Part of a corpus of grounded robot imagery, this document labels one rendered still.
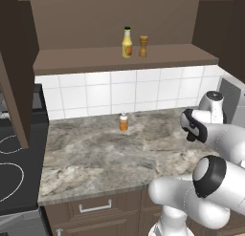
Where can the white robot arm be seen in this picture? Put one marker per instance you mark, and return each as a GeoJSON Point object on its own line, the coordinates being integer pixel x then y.
{"type": "Point", "coordinates": [204, 195]}

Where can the brown drawer front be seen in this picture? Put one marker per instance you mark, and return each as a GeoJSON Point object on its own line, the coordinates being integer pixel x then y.
{"type": "Point", "coordinates": [124, 203]}

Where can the grey countertop appliance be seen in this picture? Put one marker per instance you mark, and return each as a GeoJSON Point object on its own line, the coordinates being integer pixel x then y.
{"type": "Point", "coordinates": [233, 96]}

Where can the orange condiment bottle white cap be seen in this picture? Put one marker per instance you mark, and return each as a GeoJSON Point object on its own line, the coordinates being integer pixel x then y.
{"type": "Point", "coordinates": [123, 122]}

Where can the wooden pepper mill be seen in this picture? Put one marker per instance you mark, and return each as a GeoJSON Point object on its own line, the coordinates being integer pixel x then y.
{"type": "Point", "coordinates": [143, 47]}

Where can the yellow bottle with green cap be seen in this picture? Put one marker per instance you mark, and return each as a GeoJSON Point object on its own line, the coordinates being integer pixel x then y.
{"type": "Point", "coordinates": [127, 44]}

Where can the brown left cabinet door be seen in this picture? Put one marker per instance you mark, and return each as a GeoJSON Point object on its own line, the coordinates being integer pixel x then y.
{"type": "Point", "coordinates": [17, 55]}

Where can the brown right cabinet door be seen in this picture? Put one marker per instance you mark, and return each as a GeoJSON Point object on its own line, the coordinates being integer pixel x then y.
{"type": "Point", "coordinates": [223, 29]}

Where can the brown open wall cabinet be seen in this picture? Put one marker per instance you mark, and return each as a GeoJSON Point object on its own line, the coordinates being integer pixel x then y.
{"type": "Point", "coordinates": [95, 29]}

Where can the black hob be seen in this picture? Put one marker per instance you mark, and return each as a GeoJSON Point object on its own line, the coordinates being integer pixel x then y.
{"type": "Point", "coordinates": [22, 150]}

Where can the grey oven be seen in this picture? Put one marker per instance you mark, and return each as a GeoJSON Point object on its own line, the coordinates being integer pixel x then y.
{"type": "Point", "coordinates": [19, 224]}

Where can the brown base cupboard door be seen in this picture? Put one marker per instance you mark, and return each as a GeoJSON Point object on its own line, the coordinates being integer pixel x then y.
{"type": "Point", "coordinates": [102, 226]}

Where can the brown cabinet door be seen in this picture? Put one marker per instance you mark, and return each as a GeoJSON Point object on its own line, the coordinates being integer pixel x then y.
{"type": "Point", "coordinates": [17, 55]}
{"type": "Point", "coordinates": [223, 29]}

